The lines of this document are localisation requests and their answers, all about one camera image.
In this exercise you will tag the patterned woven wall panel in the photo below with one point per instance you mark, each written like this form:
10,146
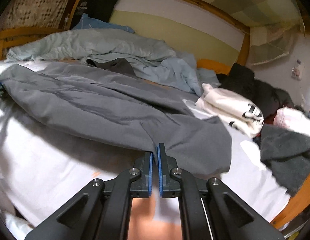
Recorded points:
33,13

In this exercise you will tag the white bed sheet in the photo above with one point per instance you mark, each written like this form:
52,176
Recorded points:
41,168

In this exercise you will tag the white folded printed shirt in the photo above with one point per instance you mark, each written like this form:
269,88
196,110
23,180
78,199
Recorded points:
233,109

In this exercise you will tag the black bag on shelf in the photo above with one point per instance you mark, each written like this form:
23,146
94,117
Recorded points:
97,9

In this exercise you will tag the light blue duvet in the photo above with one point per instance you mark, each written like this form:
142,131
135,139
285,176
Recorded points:
150,59

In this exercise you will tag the black clothes pile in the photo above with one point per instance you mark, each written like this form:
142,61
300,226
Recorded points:
268,99

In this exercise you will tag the orange pillow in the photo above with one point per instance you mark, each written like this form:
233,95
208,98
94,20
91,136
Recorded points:
217,67

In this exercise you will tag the blue cloth at headboard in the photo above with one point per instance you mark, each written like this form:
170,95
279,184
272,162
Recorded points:
92,23

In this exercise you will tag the large grey garment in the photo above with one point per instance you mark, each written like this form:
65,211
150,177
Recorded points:
119,110

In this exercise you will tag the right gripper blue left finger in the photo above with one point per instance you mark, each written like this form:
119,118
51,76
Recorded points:
142,187

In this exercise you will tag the wooden bed frame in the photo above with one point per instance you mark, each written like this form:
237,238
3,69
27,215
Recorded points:
230,29

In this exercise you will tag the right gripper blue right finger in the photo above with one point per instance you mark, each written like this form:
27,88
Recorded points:
168,187

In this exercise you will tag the dark grey fleece garment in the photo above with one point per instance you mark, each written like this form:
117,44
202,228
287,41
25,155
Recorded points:
287,155

